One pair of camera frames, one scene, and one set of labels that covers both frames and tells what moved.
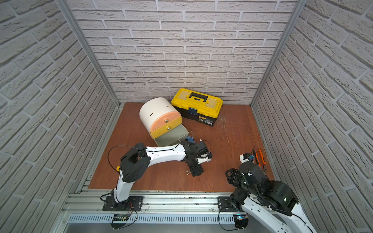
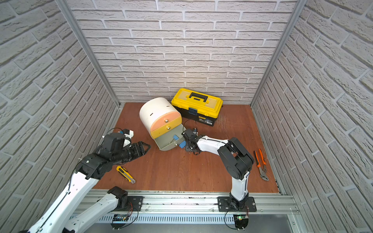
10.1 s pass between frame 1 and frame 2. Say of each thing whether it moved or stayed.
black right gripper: moved
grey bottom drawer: stayed
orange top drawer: stayed
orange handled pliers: stayed
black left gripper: moved
